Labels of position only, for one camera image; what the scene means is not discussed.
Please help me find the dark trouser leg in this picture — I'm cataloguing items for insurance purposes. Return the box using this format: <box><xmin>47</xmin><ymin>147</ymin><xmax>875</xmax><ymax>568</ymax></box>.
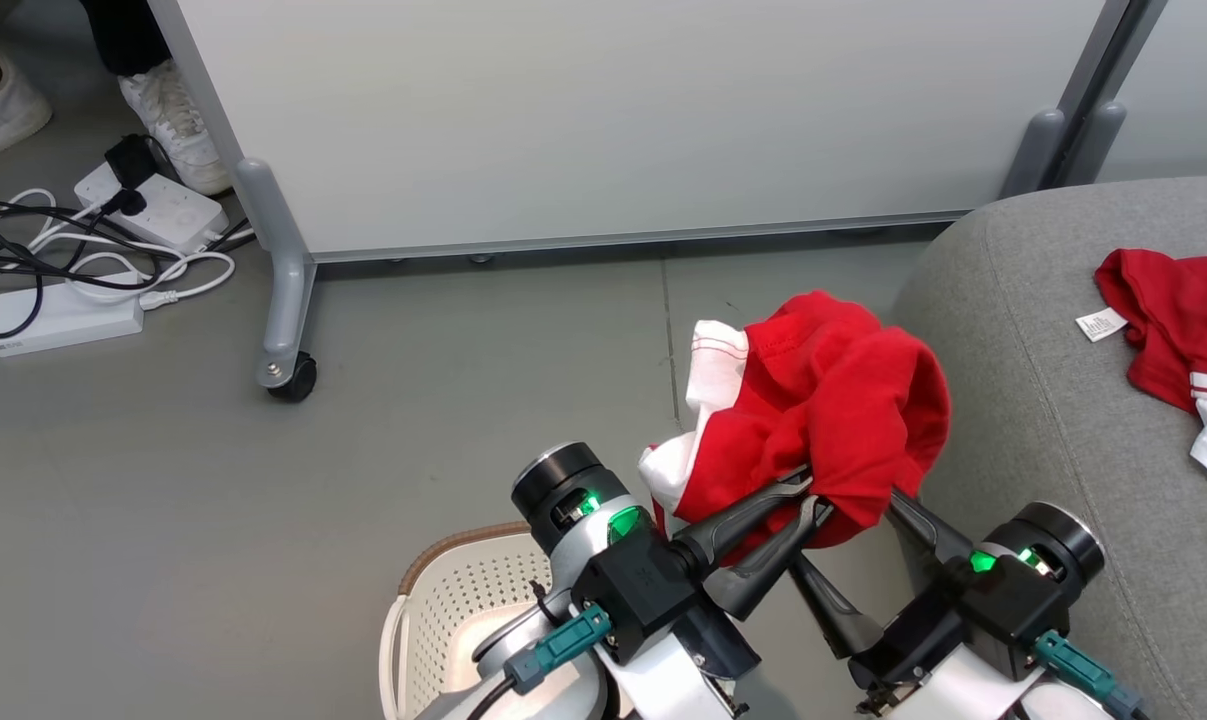
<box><xmin>78</xmin><ymin>0</ymin><xmax>172</xmax><ymax>78</ymax></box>

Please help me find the teal cable connector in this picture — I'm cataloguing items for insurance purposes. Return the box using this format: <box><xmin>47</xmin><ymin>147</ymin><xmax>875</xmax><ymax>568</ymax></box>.
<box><xmin>508</xmin><ymin>603</ymin><xmax>614</xmax><ymax>694</ymax></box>
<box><xmin>1031</xmin><ymin>630</ymin><xmax>1149</xmax><ymax>720</ymax></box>

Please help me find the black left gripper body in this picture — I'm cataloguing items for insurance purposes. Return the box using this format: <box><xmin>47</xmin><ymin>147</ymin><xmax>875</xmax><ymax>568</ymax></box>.
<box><xmin>571</xmin><ymin>505</ymin><xmax>706</xmax><ymax>664</ymax></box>

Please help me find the black cable bundle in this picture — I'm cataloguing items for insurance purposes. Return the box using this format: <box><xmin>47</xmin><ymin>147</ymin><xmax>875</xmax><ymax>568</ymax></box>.
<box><xmin>0</xmin><ymin>190</ymin><xmax>254</xmax><ymax>341</ymax></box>

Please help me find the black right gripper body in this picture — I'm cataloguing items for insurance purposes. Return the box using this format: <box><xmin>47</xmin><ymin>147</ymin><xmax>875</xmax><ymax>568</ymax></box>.
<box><xmin>848</xmin><ymin>548</ymin><xmax>1051</xmax><ymax>693</ymax></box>

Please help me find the black power adapter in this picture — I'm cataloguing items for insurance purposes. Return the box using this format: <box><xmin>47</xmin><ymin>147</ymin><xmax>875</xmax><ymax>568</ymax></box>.
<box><xmin>104</xmin><ymin>134</ymin><xmax>161</xmax><ymax>191</ymax></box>

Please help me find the white power brick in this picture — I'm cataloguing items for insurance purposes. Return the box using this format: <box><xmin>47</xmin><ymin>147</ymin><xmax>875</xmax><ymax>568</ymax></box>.
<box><xmin>0</xmin><ymin>272</ymin><xmax>146</xmax><ymax>358</ymax></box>

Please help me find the white perforated laundry basket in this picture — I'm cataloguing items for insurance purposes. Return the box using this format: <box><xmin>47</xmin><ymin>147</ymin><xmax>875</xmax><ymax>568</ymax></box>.
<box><xmin>378</xmin><ymin>520</ymin><xmax>614</xmax><ymax>720</ymax></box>

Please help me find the white cable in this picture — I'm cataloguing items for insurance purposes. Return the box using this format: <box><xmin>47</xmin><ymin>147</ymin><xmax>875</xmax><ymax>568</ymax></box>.
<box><xmin>0</xmin><ymin>188</ymin><xmax>236</xmax><ymax>311</ymax></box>

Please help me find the grey fabric sofa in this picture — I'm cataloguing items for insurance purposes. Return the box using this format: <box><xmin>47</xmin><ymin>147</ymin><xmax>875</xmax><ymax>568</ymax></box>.
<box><xmin>888</xmin><ymin>175</ymin><xmax>1207</xmax><ymax>720</ymax></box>

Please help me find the black caster wheel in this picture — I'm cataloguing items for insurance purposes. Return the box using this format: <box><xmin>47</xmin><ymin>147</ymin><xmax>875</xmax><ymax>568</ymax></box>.
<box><xmin>266</xmin><ymin>352</ymin><xmax>320</xmax><ymax>404</ymax></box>

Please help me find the white power strip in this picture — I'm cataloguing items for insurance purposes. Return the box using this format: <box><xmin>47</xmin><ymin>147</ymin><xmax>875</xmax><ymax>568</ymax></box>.
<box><xmin>73</xmin><ymin>162</ymin><xmax>230</xmax><ymax>253</ymax></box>

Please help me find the red white striped shirt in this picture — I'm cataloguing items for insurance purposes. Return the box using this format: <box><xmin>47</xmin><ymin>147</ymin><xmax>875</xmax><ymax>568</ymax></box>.
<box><xmin>1076</xmin><ymin>248</ymin><xmax>1207</xmax><ymax>563</ymax></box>
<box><xmin>638</xmin><ymin>290</ymin><xmax>952</xmax><ymax>556</ymax></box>

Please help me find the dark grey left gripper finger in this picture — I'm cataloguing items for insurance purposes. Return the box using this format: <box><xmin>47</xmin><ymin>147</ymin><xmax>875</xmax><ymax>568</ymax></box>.
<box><xmin>671</xmin><ymin>468</ymin><xmax>816</xmax><ymax>579</ymax></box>
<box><xmin>703</xmin><ymin>497</ymin><xmax>834</xmax><ymax>621</ymax></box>

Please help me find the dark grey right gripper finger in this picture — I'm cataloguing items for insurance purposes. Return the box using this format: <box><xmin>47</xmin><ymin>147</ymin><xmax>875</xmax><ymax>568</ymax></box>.
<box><xmin>885</xmin><ymin>488</ymin><xmax>976</xmax><ymax>589</ymax></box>
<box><xmin>786</xmin><ymin>552</ymin><xmax>886</xmax><ymax>661</ymax></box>

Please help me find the grey partition foot with caster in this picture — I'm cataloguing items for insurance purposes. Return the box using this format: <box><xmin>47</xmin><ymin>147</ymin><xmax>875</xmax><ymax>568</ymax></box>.
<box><xmin>235</xmin><ymin>157</ymin><xmax>319</xmax><ymax>391</ymax></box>

